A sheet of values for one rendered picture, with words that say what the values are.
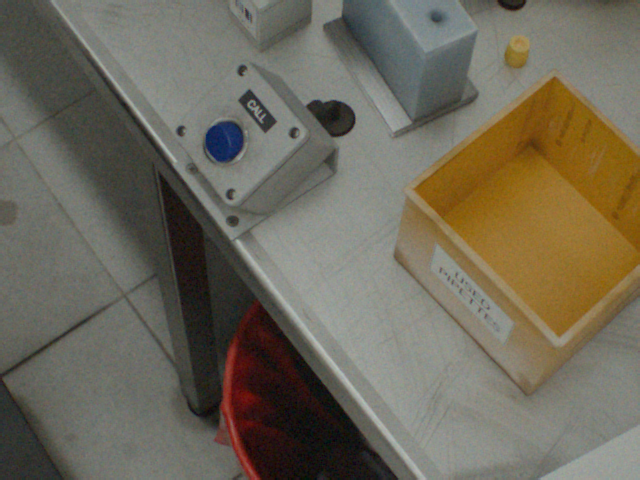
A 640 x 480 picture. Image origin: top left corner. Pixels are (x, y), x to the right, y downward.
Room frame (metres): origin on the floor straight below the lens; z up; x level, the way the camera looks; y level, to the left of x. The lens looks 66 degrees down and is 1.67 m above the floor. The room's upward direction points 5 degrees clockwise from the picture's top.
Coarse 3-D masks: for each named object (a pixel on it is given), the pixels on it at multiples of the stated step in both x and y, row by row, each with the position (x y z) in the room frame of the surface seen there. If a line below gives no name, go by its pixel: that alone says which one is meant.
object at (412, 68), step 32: (352, 0) 0.52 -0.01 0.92; (384, 0) 0.49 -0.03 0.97; (416, 0) 0.49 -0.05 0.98; (448, 0) 0.49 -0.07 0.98; (352, 32) 0.52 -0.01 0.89; (384, 32) 0.49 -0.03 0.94; (416, 32) 0.46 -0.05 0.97; (448, 32) 0.47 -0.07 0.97; (352, 64) 0.49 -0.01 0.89; (384, 64) 0.48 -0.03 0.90; (416, 64) 0.46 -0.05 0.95; (448, 64) 0.46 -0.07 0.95; (384, 96) 0.47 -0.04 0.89; (416, 96) 0.45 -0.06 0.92; (448, 96) 0.46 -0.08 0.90
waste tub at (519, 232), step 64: (512, 128) 0.42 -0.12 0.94; (576, 128) 0.42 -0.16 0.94; (448, 192) 0.38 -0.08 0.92; (512, 192) 0.40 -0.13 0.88; (576, 192) 0.41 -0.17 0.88; (448, 256) 0.32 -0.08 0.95; (512, 256) 0.36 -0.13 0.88; (576, 256) 0.36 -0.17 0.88; (512, 320) 0.29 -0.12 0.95; (576, 320) 0.31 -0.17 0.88
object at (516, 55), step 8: (512, 40) 0.52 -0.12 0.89; (520, 40) 0.52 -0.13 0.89; (512, 48) 0.51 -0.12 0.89; (520, 48) 0.51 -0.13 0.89; (528, 48) 0.51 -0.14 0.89; (504, 56) 0.52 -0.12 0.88; (512, 56) 0.51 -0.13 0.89; (520, 56) 0.51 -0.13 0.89; (512, 64) 0.51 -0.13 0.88; (520, 64) 0.51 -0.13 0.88
